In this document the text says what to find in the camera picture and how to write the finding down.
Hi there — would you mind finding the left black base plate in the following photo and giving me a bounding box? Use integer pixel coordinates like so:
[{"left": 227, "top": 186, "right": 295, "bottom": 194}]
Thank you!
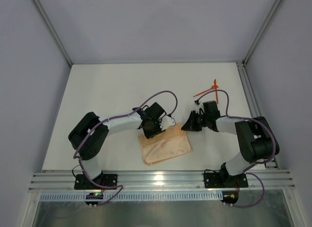
[{"left": 74, "top": 174, "right": 118, "bottom": 190}]

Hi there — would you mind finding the peach cloth napkin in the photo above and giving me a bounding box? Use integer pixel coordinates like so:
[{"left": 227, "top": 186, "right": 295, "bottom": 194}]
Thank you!
[{"left": 138, "top": 123, "right": 193, "bottom": 165}]

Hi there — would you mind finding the perforated cable tray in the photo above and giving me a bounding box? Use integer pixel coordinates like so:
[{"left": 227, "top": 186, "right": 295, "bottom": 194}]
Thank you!
[{"left": 39, "top": 190, "right": 223, "bottom": 202}]

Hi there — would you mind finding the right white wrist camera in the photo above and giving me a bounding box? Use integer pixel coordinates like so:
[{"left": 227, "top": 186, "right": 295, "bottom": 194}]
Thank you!
[{"left": 195, "top": 101, "right": 203, "bottom": 114}]

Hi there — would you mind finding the right frame post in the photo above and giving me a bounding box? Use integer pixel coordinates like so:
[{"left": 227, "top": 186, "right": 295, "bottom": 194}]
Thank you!
[{"left": 242, "top": 0, "right": 285, "bottom": 66}]

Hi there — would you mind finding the aluminium front rail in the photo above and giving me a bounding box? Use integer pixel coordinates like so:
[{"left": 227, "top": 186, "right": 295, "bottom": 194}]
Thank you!
[{"left": 28, "top": 169, "right": 295, "bottom": 192}]

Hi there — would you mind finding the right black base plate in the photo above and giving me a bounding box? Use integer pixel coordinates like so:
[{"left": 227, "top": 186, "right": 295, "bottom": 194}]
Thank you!
[{"left": 203, "top": 169, "right": 249, "bottom": 188}]

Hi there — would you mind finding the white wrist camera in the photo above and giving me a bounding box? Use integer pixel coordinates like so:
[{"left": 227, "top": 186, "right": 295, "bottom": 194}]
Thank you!
[
  {"left": 195, "top": 101, "right": 203, "bottom": 114},
  {"left": 160, "top": 115, "right": 176, "bottom": 130}
]

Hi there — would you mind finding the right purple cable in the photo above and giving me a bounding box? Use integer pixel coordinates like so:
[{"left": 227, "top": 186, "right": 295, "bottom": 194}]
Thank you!
[{"left": 194, "top": 89, "right": 277, "bottom": 208}]

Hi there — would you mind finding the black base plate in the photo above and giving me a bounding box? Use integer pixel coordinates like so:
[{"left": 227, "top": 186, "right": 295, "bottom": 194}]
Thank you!
[
  {"left": 203, "top": 169, "right": 249, "bottom": 188},
  {"left": 74, "top": 174, "right": 118, "bottom": 190}
]

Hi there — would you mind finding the left frame post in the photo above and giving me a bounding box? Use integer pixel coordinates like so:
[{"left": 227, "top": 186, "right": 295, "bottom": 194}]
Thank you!
[{"left": 31, "top": 0, "right": 73, "bottom": 67}]

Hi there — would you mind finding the aluminium rail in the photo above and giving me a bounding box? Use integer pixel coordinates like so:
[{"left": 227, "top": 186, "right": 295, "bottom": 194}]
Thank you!
[
  {"left": 28, "top": 169, "right": 295, "bottom": 192},
  {"left": 235, "top": 61, "right": 279, "bottom": 169}
]

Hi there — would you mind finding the purple cable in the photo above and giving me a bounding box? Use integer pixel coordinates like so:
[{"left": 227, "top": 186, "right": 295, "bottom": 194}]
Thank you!
[
  {"left": 194, "top": 89, "right": 277, "bottom": 208},
  {"left": 73, "top": 90, "right": 178, "bottom": 209}
]

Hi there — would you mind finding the frame post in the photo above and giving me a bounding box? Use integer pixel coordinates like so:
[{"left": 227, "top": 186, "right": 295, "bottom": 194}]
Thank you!
[
  {"left": 31, "top": 0, "right": 73, "bottom": 67},
  {"left": 242, "top": 0, "right": 285, "bottom": 66}
]

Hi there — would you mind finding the orange plastic fork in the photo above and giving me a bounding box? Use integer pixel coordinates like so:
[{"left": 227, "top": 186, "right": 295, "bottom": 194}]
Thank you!
[{"left": 193, "top": 85, "right": 219, "bottom": 98}]

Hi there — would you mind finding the right side aluminium rail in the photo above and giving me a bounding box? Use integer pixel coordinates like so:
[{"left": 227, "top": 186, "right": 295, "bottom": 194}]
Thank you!
[{"left": 235, "top": 61, "right": 279, "bottom": 169}]

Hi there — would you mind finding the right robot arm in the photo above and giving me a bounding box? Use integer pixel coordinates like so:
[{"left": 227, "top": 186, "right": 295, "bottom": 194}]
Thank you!
[{"left": 181, "top": 101, "right": 279, "bottom": 188}]

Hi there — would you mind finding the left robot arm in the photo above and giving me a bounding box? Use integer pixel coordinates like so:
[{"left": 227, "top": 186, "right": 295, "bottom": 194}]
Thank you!
[{"left": 68, "top": 103, "right": 167, "bottom": 181}]

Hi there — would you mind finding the orange plastic knife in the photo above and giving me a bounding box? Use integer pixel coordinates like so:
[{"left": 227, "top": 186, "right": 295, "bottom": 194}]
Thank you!
[{"left": 214, "top": 79, "right": 219, "bottom": 104}]

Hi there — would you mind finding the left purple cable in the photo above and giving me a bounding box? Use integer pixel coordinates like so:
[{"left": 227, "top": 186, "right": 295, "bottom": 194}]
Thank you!
[{"left": 73, "top": 90, "right": 178, "bottom": 209}]

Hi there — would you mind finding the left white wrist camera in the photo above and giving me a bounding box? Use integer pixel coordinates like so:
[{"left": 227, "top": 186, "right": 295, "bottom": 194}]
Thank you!
[{"left": 160, "top": 115, "right": 176, "bottom": 130}]

